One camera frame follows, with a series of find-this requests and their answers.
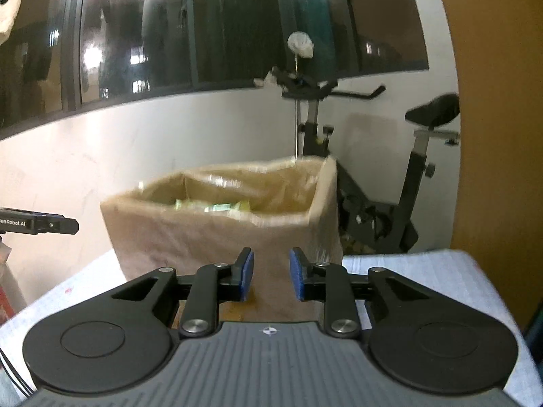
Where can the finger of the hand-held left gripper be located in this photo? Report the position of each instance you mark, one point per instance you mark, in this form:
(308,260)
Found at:
(57,224)

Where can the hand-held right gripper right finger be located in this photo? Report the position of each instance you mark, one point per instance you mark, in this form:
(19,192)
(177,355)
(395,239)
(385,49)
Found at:
(297,275)

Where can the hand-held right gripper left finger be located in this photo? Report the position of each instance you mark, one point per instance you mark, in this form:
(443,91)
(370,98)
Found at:
(245,275)

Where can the green snack packet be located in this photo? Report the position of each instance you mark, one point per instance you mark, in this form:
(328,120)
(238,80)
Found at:
(212,207)

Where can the lined cardboard box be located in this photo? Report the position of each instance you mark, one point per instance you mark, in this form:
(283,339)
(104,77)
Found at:
(169,237)

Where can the red patterned cloth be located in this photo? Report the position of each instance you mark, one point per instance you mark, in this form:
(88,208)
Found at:
(4,301)

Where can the checkered table cloth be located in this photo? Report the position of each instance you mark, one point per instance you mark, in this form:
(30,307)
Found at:
(403,263)

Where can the black exercise bike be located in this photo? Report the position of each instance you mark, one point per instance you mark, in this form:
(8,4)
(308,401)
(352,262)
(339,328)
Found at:
(407,203)

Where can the thin metal pole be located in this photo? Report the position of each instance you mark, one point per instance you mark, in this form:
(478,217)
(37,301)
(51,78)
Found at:
(295,127)

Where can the white bag on pole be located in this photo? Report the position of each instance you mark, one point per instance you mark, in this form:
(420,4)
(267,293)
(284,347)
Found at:
(300,44)

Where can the dark framed window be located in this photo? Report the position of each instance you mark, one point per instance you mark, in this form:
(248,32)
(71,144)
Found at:
(233,29)

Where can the wooden door panel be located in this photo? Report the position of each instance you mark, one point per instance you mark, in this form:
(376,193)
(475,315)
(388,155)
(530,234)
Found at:
(500,135)

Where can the teal hanging cloth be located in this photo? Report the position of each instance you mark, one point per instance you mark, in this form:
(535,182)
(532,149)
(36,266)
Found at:
(312,17)

